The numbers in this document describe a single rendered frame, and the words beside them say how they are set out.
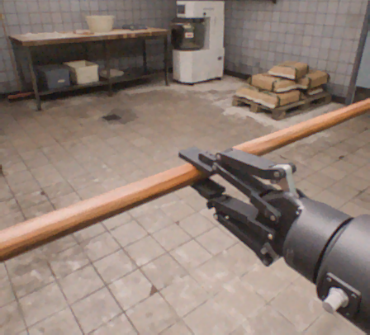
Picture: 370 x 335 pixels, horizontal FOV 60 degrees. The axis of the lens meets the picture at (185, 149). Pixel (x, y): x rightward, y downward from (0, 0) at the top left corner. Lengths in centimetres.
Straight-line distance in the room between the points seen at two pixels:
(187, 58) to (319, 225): 520
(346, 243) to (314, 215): 4
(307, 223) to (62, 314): 162
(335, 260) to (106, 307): 158
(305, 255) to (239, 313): 145
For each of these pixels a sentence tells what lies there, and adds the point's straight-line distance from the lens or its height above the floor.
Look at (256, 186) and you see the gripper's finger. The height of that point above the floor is 120.
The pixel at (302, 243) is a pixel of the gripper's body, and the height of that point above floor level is 119.
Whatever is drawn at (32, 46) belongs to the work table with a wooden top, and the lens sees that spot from 461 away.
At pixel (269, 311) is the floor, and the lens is 180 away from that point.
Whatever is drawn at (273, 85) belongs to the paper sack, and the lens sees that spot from 417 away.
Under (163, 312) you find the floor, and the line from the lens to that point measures 176.
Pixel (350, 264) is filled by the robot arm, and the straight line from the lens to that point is 30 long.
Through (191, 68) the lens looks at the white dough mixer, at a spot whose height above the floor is 30.
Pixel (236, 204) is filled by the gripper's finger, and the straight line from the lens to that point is 42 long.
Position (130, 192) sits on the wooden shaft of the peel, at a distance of 38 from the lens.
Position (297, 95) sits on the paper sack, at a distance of 438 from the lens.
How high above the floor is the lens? 140
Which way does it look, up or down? 26 degrees down
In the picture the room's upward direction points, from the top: straight up
